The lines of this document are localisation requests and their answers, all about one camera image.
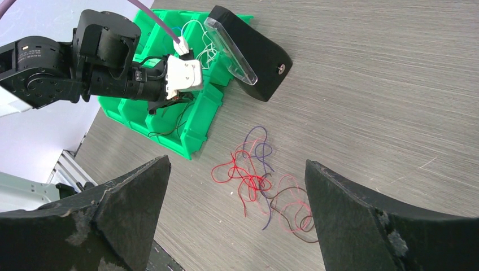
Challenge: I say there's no white cable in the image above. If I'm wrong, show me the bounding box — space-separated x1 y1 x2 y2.
181 19 220 70

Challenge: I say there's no red cable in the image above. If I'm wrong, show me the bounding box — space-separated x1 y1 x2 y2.
211 147 274 218

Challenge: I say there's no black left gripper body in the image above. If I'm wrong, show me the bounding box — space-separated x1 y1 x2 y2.
147 92 195 114

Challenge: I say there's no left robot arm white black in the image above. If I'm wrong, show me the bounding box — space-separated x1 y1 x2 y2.
1 10 203 116

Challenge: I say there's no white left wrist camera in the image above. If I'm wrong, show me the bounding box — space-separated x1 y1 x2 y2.
166 36 203 100

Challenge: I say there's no black metronome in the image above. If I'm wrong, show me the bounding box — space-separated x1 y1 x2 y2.
203 5 293 102

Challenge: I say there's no brown cable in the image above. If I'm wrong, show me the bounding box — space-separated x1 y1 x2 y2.
262 172 320 244

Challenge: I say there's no green bin back left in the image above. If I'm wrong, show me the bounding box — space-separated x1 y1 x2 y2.
133 11 166 56

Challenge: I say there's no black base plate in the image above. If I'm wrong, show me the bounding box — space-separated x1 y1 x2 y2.
146 241 185 271

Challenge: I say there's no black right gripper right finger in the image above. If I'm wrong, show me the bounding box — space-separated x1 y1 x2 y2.
304 160 478 270

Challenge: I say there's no green bin back right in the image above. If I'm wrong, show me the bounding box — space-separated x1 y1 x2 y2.
182 12 234 86

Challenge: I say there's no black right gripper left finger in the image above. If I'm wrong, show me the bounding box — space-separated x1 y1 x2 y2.
1 156 171 270

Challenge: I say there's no aluminium rail front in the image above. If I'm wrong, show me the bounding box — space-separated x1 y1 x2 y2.
47 150 98 192

